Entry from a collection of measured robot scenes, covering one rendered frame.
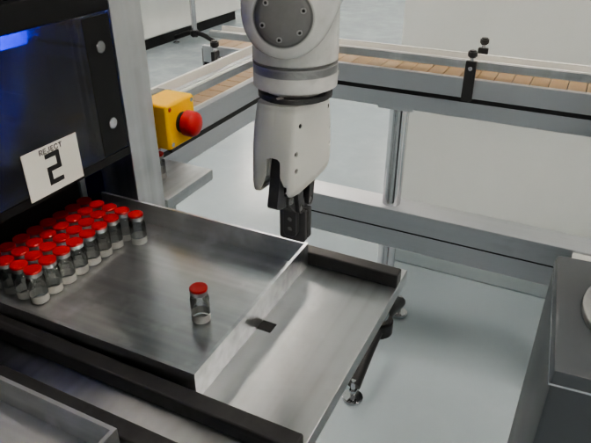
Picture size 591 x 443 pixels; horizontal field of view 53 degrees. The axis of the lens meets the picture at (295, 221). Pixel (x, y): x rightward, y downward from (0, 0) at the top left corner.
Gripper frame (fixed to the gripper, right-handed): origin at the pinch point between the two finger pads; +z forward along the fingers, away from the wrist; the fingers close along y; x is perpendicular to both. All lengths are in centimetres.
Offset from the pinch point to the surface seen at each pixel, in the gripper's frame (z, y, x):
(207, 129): 10, -41, -40
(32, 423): 10.2, 28.7, -13.1
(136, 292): 10.2, 8.4, -17.6
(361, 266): 8.5, -6.7, 6.0
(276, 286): 7.8, 2.5, -1.3
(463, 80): 5, -82, 2
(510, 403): 98, -86, 28
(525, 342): 98, -115, 28
